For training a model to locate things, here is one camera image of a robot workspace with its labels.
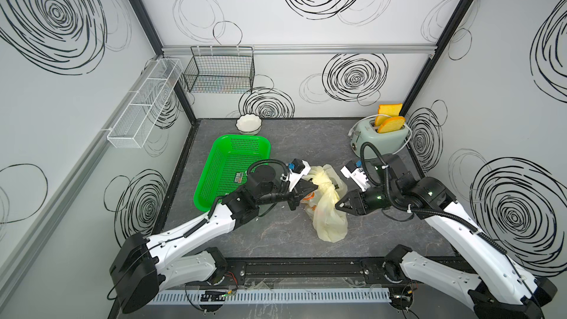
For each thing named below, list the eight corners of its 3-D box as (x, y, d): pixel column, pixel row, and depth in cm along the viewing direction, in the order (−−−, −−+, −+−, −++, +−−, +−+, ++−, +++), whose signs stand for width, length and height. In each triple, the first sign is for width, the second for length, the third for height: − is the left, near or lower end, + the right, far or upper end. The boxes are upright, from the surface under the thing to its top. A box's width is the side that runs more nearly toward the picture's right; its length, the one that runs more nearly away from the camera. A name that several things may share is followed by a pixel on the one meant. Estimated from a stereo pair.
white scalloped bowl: (234, 134, 115) (234, 131, 113) (238, 116, 123) (237, 113, 121) (260, 134, 115) (260, 131, 113) (262, 116, 123) (262, 113, 121)
